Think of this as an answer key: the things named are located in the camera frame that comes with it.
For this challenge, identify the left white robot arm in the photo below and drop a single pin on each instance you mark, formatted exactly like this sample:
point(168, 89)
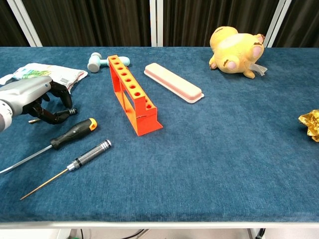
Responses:
point(3, 117)

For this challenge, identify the yellow plush duck toy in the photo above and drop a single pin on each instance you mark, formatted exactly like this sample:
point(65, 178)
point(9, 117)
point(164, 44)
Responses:
point(234, 54)

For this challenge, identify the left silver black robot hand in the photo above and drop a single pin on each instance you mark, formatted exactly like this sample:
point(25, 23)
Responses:
point(27, 89)

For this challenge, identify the silver knurled precision screwdriver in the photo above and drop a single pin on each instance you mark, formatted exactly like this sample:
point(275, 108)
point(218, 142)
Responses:
point(92, 153)

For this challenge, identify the light blue toy hammer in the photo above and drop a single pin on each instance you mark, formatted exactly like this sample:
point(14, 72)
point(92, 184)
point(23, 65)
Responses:
point(94, 63)

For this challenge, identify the white table frame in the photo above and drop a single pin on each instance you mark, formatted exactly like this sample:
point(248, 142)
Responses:
point(159, 225)

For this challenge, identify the pink oblong plastic case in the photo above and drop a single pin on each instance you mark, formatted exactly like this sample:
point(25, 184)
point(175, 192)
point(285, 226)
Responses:
point(174, 83)

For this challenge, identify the black screwdriver with orange cap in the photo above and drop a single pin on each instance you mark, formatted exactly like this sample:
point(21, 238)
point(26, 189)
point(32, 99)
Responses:
point(72, 132)

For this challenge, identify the orange tool holder rack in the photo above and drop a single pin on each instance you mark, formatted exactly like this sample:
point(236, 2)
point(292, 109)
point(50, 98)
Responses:
point(144, 122)

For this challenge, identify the white metal frame post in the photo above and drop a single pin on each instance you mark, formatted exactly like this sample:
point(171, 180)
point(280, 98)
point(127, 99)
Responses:
point(156, 22)
point(279, 22)
point(23, 22)

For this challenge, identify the white snack bag green print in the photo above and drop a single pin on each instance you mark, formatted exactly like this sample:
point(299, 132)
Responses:
point(67, 74)

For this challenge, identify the blue table cloth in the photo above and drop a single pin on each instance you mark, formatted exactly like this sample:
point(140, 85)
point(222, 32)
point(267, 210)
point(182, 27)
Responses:
point(224, 161)

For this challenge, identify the black pleated curtain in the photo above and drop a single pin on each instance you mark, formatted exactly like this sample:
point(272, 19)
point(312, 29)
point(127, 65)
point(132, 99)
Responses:
point(304, 22)
point(87, 22)
point(194, 22)
point(7, 25)

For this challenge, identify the gold foil snack package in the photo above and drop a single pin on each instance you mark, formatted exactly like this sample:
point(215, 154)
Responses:
point(311, 124)

